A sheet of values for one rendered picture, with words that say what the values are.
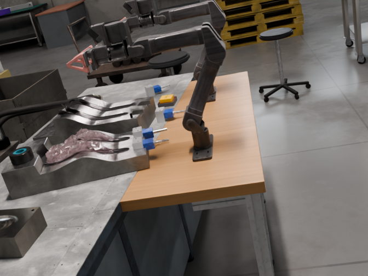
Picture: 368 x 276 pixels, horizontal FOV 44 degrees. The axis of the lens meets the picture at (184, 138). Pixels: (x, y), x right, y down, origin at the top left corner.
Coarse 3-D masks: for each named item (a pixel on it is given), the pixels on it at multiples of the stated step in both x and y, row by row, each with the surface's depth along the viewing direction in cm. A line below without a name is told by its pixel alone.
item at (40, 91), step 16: (0, 80) 465; (16, 80) 462; (32, 80) 459; (48, 80) 429; (0, 96) 467; (16, 96) 377; (32, 96) 400; (48, 96) 426; (64, 96) 455; (48, 112) 422; (16, 128) 383; (32, 128) 394
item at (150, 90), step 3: (150, 84) 242; (168, 84) 243; (147, 87) 238; (150, 87) 237; (153, 87) 240; (156, 87) 239; (159, 87) 240; (162, 87) 242; (147, 90) 237; (150, 90) 238; (153, 90) 239; (156, 90) 239; (159, 90) 240; (147, 93) 239; (150, 93) 238; (153, 93) 239
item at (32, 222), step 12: (0, 216) 137; (12, 216) 136; (24, 216) 134; (36, 216) 135; (0, 228) 135; (12, 228) 129; (24, 228) 129; (36, 228) 134; (0, 240) 126; (12, 240) 125; (24, 240) 128; (0, 252) 128; (12, 252) 127; (24, 252) 128
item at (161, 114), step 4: (156, 108) 203; (160, 108) 202; (164, 108) 204; (172, 108) 202; (156, 112) 200; (160, 112) 200; (164, 112) 200; (168, 112) 200; (172, 112) 200; (176, 112) 201; (180, 112) 201; (156, 116) 200; (160, 116) 200; (164, 116) 200; (168, 116) 200; (172, 116) 200; (160, 120) 201; (164, 120) 201
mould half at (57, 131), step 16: (96, 112) 204; (112, 112) 202; (128, 112) 195; (144, 112) 195; (48, 128) 208; (64, 128) 195; (80, 128) 194; (96, 128) 192; (112, 128) 190; (128, 128) 189
